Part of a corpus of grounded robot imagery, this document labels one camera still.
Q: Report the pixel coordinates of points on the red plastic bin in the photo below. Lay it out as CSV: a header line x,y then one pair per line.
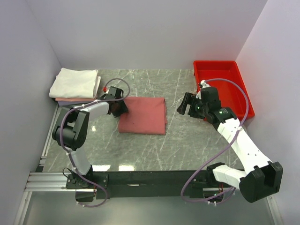
x,y
229,94

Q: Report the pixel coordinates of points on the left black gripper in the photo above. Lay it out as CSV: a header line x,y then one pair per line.
x,y
123,109

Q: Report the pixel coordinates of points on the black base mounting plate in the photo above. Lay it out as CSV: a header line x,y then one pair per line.
x,y
154,183

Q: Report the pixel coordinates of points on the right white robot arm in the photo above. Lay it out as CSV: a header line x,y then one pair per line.
x,y
260,176

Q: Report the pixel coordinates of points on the white folded t shirt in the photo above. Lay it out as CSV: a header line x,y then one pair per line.
x,y
66,74

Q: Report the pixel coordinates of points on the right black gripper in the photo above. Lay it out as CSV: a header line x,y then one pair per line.
x,y
189,98

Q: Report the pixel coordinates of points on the pink red t shirt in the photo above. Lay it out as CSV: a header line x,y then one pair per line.
x,y
146,115

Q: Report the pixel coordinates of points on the aluminium frame rail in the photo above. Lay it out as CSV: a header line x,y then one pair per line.
x,y
46,182

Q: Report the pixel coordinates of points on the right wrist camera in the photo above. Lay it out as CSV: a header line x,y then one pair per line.
x,y
203,84

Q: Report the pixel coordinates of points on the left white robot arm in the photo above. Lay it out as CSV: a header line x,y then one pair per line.
x,y
71,129

